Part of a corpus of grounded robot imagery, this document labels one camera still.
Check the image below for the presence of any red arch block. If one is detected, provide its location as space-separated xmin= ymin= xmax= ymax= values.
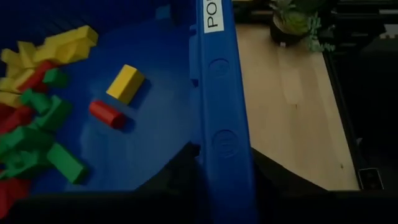
xmin=0 ymin=177 xmax=32 ymax=218

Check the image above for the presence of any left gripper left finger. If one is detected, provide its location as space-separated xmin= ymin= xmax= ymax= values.
xmin=0 ymin=143 xmax=215 ymax=224

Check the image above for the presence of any green arch block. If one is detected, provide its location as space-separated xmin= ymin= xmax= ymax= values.
xmin=30 ymin=95 xmax=74 ymax=131

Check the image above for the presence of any black aluminium rig frame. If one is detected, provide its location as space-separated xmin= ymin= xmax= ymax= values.
xmin=233 ymin=0 xmax=398 ymax=191

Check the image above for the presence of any long red block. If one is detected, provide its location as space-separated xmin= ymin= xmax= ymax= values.
xmin=18 ymin=60 xmax=58 ymax=93

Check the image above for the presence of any large blue plastic bin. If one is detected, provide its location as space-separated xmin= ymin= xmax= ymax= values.
xmin=0 ymin=0 xmax=259 ymax=224

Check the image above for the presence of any potted succulent plant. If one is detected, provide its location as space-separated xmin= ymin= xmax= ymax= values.
xmin=269 ymin=0 xmax=336 ymax=53

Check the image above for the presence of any green cube block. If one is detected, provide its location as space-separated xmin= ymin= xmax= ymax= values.
xmin=42 ymin=68 xmax=69 ymax=88

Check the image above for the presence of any long green block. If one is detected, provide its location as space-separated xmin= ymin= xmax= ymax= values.
xmin=46 ymin=142 xmax=88 ymax=185

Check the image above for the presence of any green cylinder block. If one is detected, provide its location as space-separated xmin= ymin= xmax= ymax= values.
xmin=20 ymin=88 xmax=52 ymax=114

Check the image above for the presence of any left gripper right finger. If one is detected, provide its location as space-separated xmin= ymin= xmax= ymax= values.
xmin=251 ymin=149 xmax=398 ymax=224

